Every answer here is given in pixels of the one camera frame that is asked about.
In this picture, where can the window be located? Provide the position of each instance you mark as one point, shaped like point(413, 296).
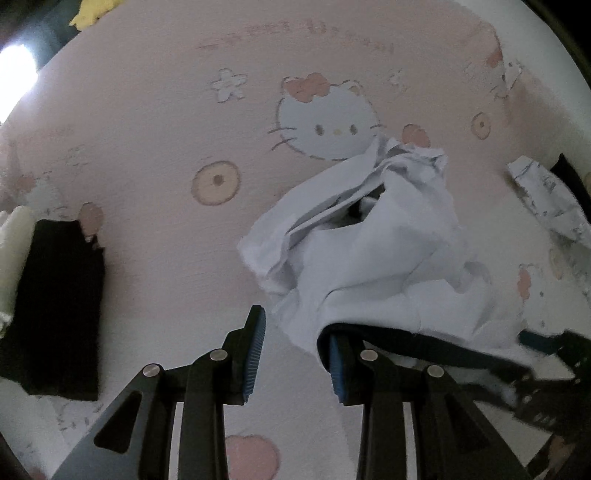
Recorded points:
point(16, 69)

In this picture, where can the white patterned garment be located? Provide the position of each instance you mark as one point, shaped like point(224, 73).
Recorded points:
point(549, 203)

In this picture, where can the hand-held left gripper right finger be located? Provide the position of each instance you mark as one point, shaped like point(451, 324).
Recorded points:
point(336, 364)

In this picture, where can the white shirt with dark trim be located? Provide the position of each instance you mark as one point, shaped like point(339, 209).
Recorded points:
point(392, 240)

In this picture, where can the pink white cat-print blanket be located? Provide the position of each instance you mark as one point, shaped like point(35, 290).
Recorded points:
point(161, 115)

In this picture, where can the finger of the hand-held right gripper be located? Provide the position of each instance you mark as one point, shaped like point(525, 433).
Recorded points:
point(535, 341)

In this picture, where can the folded black garment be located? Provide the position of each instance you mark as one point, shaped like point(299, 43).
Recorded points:
point(55, 300)

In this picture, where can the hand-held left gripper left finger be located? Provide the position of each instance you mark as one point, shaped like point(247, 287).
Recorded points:
point(254, 355)

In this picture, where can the cream folded cloth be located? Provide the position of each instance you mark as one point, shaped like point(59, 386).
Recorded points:
point(14, 258)

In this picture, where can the long black garment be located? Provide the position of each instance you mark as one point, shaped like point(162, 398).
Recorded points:
point(570, 173)

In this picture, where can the yellow plush toy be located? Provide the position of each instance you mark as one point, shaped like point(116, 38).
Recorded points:
point(94, 11)

